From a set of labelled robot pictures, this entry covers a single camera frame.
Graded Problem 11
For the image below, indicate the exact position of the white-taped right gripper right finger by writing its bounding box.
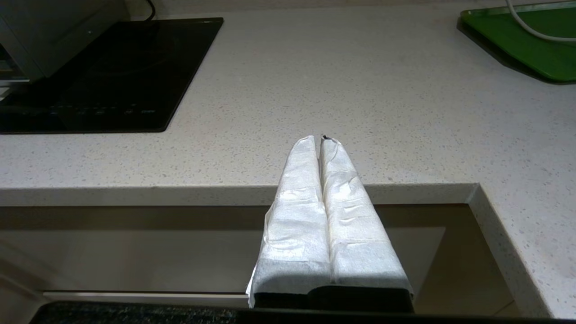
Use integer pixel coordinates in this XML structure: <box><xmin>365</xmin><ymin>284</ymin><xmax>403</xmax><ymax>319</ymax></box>
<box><xmin>319</xmin><ymin>135</ymin><xmax>414</xmax><ymax>298</ymax></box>

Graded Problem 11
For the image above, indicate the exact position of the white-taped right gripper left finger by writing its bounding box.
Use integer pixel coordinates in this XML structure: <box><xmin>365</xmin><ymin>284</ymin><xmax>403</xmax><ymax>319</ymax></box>
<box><xmin>246</xmin><ymin>135</ymin><xmax>333</xmax><ymax>309</ymax></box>

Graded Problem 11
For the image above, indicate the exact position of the silver microwave oven body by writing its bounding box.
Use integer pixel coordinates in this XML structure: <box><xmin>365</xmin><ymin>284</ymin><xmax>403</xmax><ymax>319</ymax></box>
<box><xmin>0</xmin><ymin>0</ymin><xmax>131</xmax><ymax>86</ymax></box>

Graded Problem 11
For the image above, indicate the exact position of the beige cabinet front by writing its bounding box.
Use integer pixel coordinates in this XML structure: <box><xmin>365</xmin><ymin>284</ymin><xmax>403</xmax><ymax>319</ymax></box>
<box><xmin>0</xmin><ymin>202</ymin><xmax>518</xmax><ymax>315</ymax></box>

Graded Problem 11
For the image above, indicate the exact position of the black induction cooktop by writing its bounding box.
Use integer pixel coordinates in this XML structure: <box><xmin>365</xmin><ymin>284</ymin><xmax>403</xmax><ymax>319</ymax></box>
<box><xmin>0</xmin><ymin>18</ymin><xmax>224</xmax><ymax>135</ymax></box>

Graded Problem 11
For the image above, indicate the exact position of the green plastic tray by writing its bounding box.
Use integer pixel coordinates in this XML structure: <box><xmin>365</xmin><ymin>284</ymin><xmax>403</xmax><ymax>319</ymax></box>
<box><xmin>457</xmin><ymin>0</ymin><xmax>576</xmax><ymax>85</ymax></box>

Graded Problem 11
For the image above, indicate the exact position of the white charger cable with plug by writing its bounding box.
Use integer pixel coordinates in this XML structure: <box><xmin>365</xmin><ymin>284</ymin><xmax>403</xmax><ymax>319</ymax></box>
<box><xmin>505</xmin><ymin>0</ymin><xmax>576</xmax><ymax>42</ymax></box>

